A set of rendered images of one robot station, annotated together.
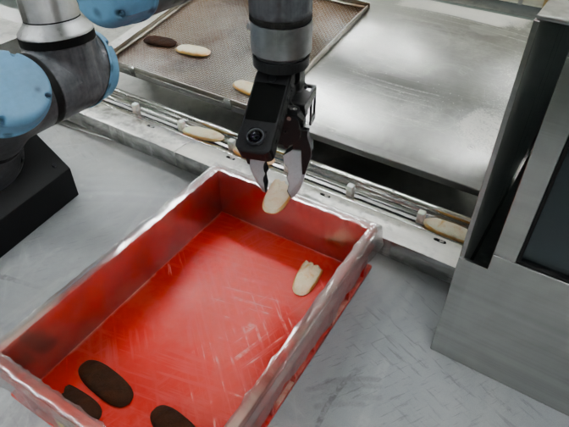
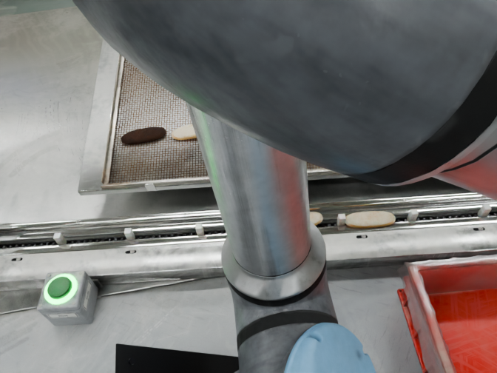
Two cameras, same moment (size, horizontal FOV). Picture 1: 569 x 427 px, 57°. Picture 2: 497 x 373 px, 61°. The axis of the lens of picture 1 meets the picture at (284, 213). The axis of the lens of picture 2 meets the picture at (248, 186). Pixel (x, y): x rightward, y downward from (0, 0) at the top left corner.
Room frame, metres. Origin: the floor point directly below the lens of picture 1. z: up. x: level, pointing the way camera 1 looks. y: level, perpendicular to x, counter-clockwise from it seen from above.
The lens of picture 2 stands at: (0.62, 0.50, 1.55)
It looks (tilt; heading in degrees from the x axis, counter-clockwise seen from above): 51 degrees down; 328
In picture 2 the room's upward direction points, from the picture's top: 5 degrees counter-clockwise
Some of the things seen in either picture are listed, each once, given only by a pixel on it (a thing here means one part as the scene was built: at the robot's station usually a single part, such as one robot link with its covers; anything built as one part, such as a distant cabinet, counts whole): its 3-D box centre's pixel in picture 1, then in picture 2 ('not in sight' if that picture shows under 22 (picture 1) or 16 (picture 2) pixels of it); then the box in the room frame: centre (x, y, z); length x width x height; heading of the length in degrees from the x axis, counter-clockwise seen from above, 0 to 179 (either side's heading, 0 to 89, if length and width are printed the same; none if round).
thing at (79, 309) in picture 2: not in sight; (73, 300); (1.09, 0.61, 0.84); 0.08 x 0.08 x 0.11; 57
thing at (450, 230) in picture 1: (451, 230); not in sight; (0.66, -0.29, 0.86); 0.10 x 0.04 x 0.01; 57
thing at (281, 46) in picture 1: (278, 36); not in sight; (0.62, 0.01, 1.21); 0.08 x 0.08 x 0.05
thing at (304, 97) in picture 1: (283, 94); not in sight; (0.62, 0.00, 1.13); 0.09 x 0.08 x 0.12; 162
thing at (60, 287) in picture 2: not in sight; (61, 288); (1.09, 0.61, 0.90); 0.04 x 0.04 x 0.02
